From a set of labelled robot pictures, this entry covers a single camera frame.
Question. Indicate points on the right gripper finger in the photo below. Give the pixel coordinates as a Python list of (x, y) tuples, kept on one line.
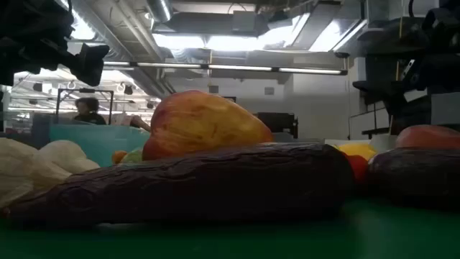
[(388, 93)]

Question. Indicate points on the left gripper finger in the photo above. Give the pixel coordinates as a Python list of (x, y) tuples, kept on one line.
[(91, 64)]

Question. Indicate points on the red yellow apple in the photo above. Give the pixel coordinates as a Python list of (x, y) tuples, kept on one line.
[(201, 122), (427, 137)]

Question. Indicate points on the small orange fruit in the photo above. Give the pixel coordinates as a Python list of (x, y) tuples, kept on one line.
[(118, 157)]

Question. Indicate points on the green cucumber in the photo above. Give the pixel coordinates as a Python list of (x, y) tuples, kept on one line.
[(133, 157)]

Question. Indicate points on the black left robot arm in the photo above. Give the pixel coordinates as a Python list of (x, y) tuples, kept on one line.
[(28, 18)]

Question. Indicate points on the white board panel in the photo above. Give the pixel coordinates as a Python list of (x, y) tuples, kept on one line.
[(363, 126)]

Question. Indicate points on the person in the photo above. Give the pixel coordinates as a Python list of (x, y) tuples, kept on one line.
[(90, 115)]

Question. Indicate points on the clear plastic bin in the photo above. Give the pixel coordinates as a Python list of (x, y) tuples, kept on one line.
[(39, 129)]

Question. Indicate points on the teal plastic bin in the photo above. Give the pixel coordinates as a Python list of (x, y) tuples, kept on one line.
[(100, 144)]

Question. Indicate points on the dark purple eggplant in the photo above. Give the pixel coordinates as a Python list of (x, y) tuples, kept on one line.
[(417, 176), (197, 183)]

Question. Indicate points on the dark transparent plastic bin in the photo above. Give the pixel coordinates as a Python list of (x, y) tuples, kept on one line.
[(284, 136)]

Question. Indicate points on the black monitor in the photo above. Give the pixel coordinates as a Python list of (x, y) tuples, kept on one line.
[(276, 122)]

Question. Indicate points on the long ceiling light strip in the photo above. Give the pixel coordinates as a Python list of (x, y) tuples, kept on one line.
[(237, 67)]

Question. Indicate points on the black metal frame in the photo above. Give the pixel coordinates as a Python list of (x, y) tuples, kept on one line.
[(58, 104)]

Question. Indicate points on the grey wall plate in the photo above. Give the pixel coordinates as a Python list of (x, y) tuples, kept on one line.
[(269, 91)]

